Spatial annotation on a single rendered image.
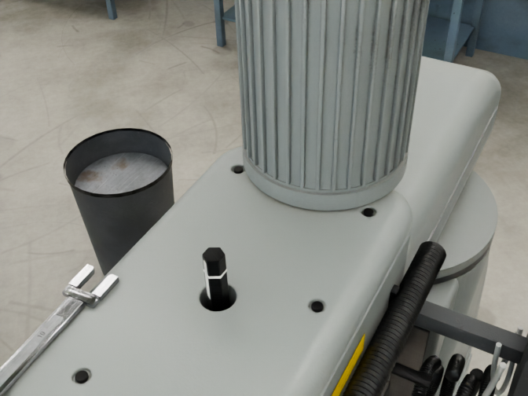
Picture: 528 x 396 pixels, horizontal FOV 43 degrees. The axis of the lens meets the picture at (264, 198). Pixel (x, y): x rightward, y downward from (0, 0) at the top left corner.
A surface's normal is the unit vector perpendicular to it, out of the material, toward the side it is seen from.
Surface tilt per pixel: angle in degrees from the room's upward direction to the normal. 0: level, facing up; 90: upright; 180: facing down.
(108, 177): 0
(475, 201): 0
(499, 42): 90
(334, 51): 90
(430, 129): 0
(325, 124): 90
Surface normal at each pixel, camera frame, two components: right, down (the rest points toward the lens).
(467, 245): -0.03, -0.76
